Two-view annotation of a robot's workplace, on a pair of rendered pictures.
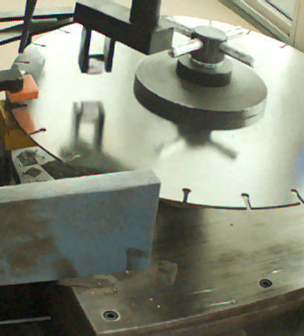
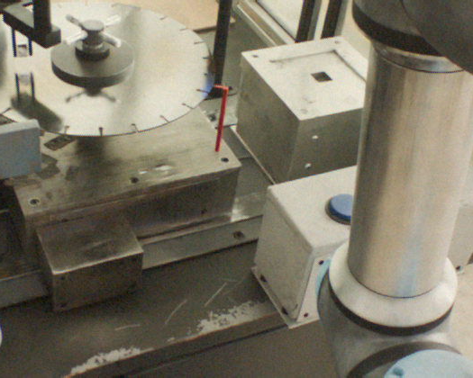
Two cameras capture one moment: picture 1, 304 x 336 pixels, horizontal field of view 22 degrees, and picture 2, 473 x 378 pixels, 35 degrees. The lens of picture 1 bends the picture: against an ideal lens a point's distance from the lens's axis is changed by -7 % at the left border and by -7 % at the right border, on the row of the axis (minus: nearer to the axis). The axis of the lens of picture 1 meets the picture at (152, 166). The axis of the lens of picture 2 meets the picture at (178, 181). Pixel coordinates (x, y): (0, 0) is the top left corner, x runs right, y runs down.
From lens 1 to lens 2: 0.40 m
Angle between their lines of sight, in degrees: 8
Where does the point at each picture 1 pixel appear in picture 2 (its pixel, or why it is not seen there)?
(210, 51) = (92, 38)
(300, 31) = not seen: outside the picture
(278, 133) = (134, 87)
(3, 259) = not seen: outside the picture
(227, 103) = (102, 71)
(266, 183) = (116, 121)
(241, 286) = (117, 181)
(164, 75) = (67, 55)
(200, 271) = (93, 172)
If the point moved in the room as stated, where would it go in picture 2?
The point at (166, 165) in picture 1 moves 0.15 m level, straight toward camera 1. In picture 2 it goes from (59, 112) to (30, 194)
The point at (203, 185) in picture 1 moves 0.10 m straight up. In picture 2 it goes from (77, 123) to (76, 51)
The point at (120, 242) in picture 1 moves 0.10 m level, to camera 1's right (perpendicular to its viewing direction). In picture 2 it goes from (22, 157) to (113, 167)
